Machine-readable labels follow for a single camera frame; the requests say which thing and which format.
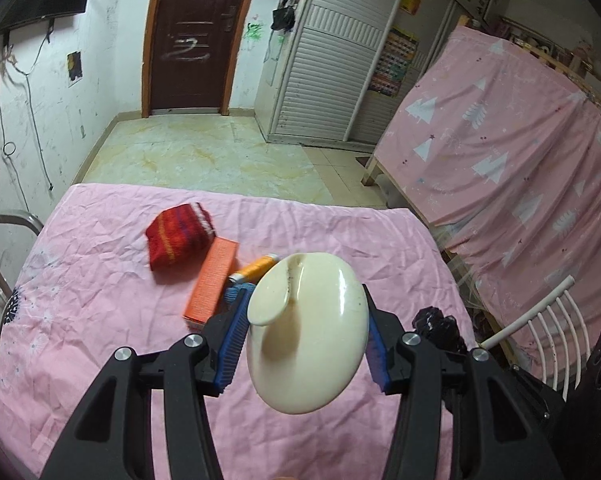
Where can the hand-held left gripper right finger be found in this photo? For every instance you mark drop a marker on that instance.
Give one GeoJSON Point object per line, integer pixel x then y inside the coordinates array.
{"type": "Point", "coordinates": [378, 355]}

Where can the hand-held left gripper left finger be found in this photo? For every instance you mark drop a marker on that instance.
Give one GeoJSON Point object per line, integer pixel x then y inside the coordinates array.
{"type": "Point", "coordinates": [233, 345]}

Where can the cream plastic brush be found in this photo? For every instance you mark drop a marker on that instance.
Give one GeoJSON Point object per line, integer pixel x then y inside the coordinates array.
{"type": "Point", "coordinates": [310, 350]}

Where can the blue knitted item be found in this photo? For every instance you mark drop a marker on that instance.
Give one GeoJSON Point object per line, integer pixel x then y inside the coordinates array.
{"type": "Point", "coordinates": [235, 292]}

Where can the black plastic bag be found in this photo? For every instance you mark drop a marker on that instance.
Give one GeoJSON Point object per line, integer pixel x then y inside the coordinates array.
{"type": "Point", "coordinates": [435, 325]}

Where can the orange cardboard box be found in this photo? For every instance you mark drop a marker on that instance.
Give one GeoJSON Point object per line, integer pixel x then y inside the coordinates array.
{"type": "Point", "coordinates": [213, 280]}

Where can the orange thread spool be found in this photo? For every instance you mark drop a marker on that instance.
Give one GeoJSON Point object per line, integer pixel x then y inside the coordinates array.
{"type": "Point", "coordinates": [253, 269]}

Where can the red knitted sock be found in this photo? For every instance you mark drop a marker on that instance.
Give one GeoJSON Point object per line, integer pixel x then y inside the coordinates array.
{"type": "Point", "coordinates": [175, 240]}

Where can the pink tablecloth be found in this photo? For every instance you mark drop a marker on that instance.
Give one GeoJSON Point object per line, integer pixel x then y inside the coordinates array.
{"type": "Point", "coordinates": [105, 310]}

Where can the black speaker cabinet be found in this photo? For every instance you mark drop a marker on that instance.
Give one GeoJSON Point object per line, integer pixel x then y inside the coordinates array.
{"type": "Point", "coordinates": [600, 390]}

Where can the pink tree print curtain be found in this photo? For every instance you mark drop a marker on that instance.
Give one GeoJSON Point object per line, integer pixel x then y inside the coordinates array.
{"type": "Point", "coordinates": [505, 160]}

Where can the dark brown door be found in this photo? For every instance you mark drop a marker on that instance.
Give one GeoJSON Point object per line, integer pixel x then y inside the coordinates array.
{"type": "Point", "coordinates": [190, 60]}

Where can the colourful grid poster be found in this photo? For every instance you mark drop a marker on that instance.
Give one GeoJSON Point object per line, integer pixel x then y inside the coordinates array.
{"type": "Point", "coordinates": [393, 62]}

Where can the white louvred wardrobe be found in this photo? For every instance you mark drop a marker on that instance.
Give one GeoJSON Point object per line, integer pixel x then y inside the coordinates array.
{"type": "Point", "coordinates": [320, 60]}

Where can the black hanging handbag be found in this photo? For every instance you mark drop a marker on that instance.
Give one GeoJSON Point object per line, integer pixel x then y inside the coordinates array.
{"type": "Point", "coordinates": [283, 19]}

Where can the yellow paper note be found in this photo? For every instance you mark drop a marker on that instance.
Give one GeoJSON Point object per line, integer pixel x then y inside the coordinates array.
{"type": "Point", "coordinates": [410, 2]}

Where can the metal frame chair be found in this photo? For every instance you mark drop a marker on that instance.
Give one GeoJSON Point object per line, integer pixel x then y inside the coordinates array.
{"type": "Point", "coordinates": [10, 217]}

